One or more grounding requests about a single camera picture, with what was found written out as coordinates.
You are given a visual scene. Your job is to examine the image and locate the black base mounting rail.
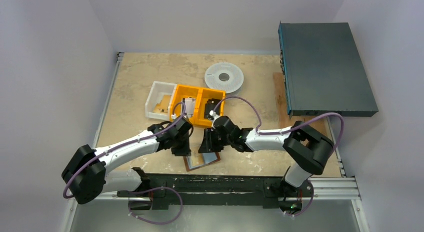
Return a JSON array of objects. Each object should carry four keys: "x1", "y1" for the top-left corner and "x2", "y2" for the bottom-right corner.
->
[{"x1": 117, "y1": 168, "x2": 313, "y2": 212}]

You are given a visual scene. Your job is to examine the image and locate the white plastic bin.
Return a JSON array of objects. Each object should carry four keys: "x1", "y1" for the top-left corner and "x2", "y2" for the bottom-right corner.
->
[{"x1": 145, "y1": 81, "x2": 177, "y2": 121}]

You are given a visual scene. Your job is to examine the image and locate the orange double plastic bin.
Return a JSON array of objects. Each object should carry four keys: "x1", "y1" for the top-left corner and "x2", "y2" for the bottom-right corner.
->
[{"x1": 169, "y1": 84, "x2": 226, "y2": 127}]

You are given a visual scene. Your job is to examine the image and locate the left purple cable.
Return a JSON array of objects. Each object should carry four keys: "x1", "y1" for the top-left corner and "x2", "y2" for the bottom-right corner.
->
[{"x1": 62, "y1": 101, "x2": 188, "y2": 199}]

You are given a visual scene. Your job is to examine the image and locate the tan cards in white bin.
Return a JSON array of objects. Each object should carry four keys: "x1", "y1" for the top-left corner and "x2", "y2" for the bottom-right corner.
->
[{"x1": 153, "y1": 94, "x2": 171, "y2": 114}]

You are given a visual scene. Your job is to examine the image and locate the stack of silver cards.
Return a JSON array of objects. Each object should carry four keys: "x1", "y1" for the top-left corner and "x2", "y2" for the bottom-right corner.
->
[{"x1": 182, "y1": 97, "x2": 196, "y2": 118}]

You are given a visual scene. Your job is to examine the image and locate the dark blue flat box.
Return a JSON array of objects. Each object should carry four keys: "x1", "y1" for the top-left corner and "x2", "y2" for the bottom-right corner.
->
[{"x1": 278, "y1": 23, "x2": 379, "y2": 117}]

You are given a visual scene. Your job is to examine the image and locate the wooden board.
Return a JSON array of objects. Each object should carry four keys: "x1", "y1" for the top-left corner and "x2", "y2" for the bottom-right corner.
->
[{"x1": 272, "y1": 72, "x2": 333, "y2": 140}]

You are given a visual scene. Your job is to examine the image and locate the grey filament spool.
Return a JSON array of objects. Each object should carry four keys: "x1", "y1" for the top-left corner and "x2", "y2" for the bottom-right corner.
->
[{"x1": 204, "y1": 62, "x2": 244, "y2": 96}]

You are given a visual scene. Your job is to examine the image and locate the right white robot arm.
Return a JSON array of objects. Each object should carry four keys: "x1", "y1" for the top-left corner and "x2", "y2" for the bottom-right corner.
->
[{"x1": 198, "y1": 116, "x2": 335, "y2": 195}]

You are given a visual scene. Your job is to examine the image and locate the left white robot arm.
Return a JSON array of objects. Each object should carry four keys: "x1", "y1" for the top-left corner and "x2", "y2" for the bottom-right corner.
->
[{"x1": 61, "y1": 117, "x2": 194, "y2": 204}]

